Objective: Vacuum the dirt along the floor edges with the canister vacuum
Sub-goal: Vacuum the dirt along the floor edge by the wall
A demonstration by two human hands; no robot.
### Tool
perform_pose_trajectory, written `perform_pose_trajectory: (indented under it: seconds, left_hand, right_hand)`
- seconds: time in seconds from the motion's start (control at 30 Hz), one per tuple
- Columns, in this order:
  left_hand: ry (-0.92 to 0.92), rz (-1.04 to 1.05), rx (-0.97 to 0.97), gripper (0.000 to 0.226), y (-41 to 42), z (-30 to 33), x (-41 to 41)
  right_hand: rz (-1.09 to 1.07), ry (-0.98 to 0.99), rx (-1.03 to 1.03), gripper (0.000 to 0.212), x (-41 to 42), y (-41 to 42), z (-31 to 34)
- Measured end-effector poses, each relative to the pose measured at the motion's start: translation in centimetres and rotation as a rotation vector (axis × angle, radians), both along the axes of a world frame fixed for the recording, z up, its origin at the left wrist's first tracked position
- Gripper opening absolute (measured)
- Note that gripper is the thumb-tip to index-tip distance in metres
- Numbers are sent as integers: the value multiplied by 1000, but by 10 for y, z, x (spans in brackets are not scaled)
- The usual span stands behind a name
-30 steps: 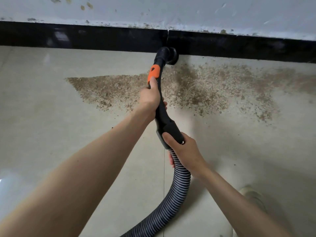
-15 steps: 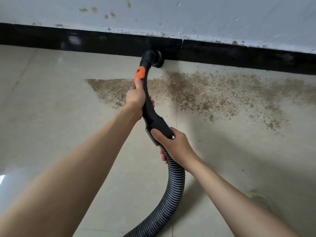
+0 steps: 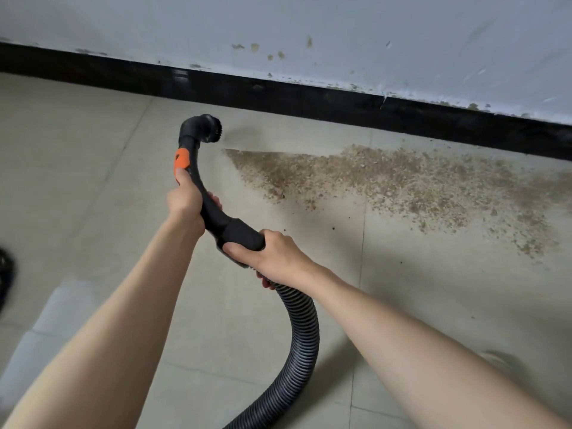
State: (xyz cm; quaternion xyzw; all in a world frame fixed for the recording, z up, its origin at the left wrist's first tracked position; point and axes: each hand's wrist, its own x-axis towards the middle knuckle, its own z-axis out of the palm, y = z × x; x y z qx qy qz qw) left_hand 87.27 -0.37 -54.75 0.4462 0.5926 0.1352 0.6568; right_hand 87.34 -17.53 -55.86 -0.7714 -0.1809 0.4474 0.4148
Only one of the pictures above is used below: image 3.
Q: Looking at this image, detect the person's left forearm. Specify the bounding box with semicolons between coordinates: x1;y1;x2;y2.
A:
0;219;202;429

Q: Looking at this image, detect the black vacuum hose with handle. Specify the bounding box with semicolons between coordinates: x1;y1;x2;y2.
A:
174;114;321;429

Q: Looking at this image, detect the grey vacuum cleaner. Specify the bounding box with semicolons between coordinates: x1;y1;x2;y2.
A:
0;248;16;311

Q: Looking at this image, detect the brown sawdust dirt patch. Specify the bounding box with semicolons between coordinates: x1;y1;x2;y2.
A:
223;142;572;260

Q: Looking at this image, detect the person's right forearm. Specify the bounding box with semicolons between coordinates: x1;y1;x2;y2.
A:
317;268;572;429

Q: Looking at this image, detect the tiled floor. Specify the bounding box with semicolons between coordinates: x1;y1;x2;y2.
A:
0;73;572;429

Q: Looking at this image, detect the person's left hand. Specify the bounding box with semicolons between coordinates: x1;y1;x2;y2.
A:
166;167;225;242

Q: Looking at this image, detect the person's right hand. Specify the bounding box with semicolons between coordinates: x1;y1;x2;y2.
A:
222;228;336;291

